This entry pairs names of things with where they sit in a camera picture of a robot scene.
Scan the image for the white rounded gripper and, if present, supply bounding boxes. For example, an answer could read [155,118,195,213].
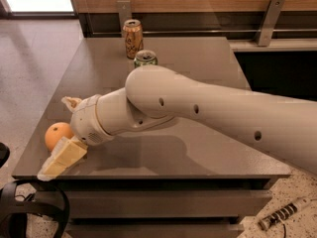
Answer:
[37,95,113,181]

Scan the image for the orange fruit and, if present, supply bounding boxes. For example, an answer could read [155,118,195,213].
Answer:
[45,122,73,151]

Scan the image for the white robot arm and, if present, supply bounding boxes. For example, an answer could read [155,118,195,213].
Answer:
[38,64,317,181]

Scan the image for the black round object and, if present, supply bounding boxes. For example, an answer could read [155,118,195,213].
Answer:
[0,143,10,168]

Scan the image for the black headset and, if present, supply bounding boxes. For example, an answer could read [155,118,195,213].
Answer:
[0,179,69,238]

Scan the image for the green soda can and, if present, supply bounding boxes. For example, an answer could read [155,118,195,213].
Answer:
[134,50,158,67]

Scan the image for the orange soda can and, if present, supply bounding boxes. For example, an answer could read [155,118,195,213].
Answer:
[123,19,144,60]

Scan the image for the grey drawer cabinet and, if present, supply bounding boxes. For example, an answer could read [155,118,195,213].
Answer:
[13,37,290,238]

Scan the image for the white power strip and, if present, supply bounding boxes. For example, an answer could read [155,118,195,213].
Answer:
[259,197,312,231]

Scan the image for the left metal bracket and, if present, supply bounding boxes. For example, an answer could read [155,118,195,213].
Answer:
[117,0,132,36]

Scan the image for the metal bracket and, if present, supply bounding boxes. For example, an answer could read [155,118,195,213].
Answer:
[256,0,285,47]
[117,0,132,36]

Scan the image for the metal rail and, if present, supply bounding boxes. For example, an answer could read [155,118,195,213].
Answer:
[90,28,317,36]

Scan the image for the right metal bracket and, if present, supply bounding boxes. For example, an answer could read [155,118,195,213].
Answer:
[256,0,285,47]

